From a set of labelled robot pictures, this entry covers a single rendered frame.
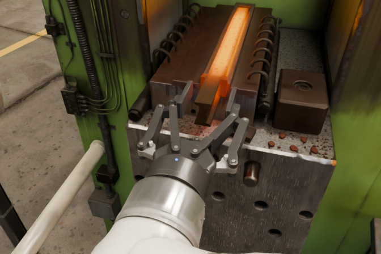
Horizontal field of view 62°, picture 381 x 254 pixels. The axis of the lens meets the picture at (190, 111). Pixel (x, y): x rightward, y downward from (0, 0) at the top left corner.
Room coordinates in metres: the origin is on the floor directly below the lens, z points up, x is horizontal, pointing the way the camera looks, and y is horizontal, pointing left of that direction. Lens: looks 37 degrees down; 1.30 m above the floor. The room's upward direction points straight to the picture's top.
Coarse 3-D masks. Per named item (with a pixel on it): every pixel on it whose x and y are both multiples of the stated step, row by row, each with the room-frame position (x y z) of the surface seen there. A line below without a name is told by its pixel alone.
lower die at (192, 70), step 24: (216, 24) 0.75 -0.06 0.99; (192, 48) 0.62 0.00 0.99; (216, 48) 0.60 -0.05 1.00; (240, 48) 0.60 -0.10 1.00; (168, 72) 0.54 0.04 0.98; (192, 72) 0.52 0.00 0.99; (240, 72) 0.52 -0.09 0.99; (168, 96) 0.50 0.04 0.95; (192, 96) 0.49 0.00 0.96; (240, 96) 0.46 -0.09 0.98
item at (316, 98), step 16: (288, 80) 0.51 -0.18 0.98; (304, 80) 0.51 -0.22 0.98; (320, 80) 0.51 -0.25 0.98; (288, 96) 0.46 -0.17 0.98; (304, 96) 0.46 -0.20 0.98; (320, 96) 0.46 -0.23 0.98; (288, 112) 0.44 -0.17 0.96; (304, 112) 0.43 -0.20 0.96; (320, 112) 0.43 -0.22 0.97; (288, 128) 0.44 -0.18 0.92; (304, 128) 0.43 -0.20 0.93; (320, 128) 0.43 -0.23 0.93
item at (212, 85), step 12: (240, 12) 0.79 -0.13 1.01; (240, 24) 0.71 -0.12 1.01; (228, 36) 0.64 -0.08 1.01; (228, 48) 0.59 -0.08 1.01; (216, 60) 0.54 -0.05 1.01; (228, 60) 0.54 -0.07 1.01; (216, 72) 0.49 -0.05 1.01; (204, 84) 0.44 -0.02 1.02; (216, 84) 0.44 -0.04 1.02; (204, 96) 0.40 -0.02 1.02; (216, 96) 0.46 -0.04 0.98; (204, 108) 0.38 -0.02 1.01; (216, 108) 0.43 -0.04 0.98; (204, 120) 0.38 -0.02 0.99
